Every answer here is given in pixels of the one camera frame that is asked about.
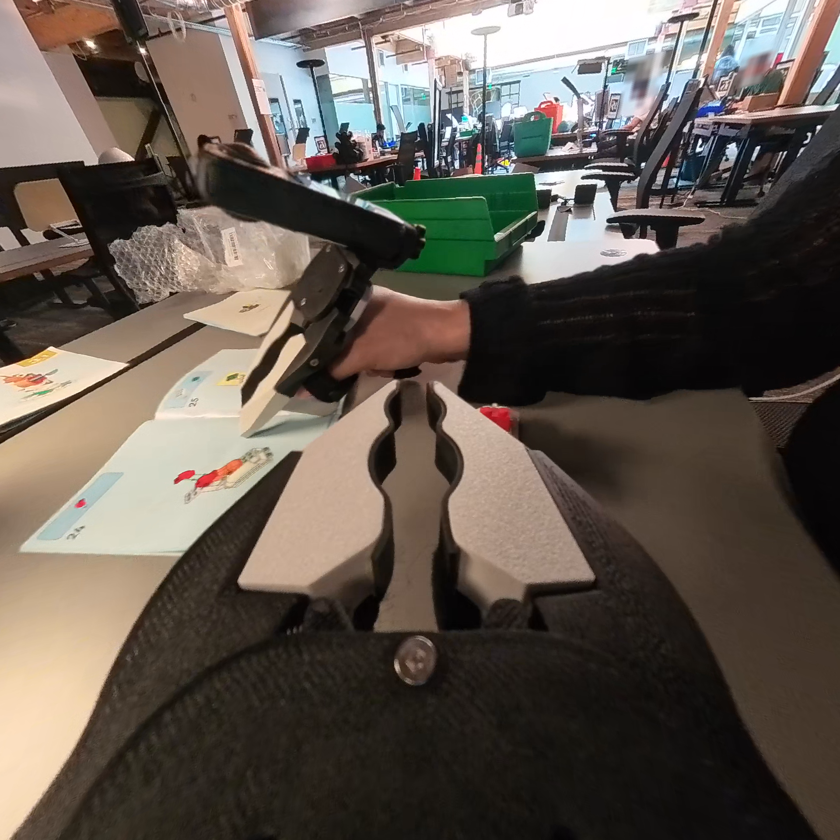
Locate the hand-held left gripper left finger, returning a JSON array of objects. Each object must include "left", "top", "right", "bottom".
[{"left": 238, "top": 379, "right": 403, "bottom": 618}]

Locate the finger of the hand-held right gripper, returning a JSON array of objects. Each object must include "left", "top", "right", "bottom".
[
  {"left": 238, "top": 330, "right": 343, "bottom": 438},
  {"left": 239, "top": 306, "right": 305, "bottom": 404}
]

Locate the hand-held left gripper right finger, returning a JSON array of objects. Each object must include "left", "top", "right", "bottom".
[{"left": 427, "top": 381, "right": 597, "bottom": 623}]

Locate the light blue instruction booklet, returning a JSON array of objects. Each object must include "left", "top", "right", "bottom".
[{"left": 20, "top": 346, "right": 345, "bottom": 559}]

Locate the person's right hand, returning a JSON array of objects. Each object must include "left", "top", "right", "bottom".
[{"left": 330, "top": 287, "right": 473, "bottom": 395}]

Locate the white paper sheet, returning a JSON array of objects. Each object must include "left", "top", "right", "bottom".
[{"left": 183, "top": 289, "right": 298, "bottom": 337}]

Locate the clear plastic bag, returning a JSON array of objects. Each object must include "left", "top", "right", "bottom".
[{"left": 176, "top": 207, "right": 313, "bottom": 294}]

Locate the green plastic bin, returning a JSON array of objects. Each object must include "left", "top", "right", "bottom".
[
  {"left": 364, "top": 194, "right": 540, "bottom": 278},
  {"left": 353, "top": 180, "right": 526, "bottom": 203}
]

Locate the bubble wrap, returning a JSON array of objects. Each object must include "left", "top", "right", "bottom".
[{"left": 108, "top": 224, "right": 201, "bottom": 304}]

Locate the black wooden chair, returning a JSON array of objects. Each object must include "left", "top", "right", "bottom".
[{"left": 58, "top": 156, "right": 182, "bottom": 315}]

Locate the closed colourful instruction booklet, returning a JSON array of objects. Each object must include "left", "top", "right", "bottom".
[{"left": 0, "top": 346, "right": 130, "bottom": 429}]

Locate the green tote bag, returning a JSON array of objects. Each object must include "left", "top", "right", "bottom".
[{"left": 511, "top": 110, "right": 554, "bottom": 158}]

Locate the chair with beige back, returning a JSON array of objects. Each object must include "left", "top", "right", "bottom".
[{"left": 0, "top": 161, "right": 88, "bottom": 252}]

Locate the black office chair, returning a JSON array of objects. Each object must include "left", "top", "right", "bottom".
[
  {"left": 580, "top": 98, "right": 665, "bottom": 212},
  {"left": 606, "top": 77, "right": 708, "bottom": 252}
]

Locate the wooden desk with black legs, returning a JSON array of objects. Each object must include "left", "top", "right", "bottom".
[{"left": 694, "top": 104, "right": 840, "bottom": 210}]

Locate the wooden support post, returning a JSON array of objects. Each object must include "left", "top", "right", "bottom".
[{"left": 223, "top": 0, "right": 284, "bottom": 166}]

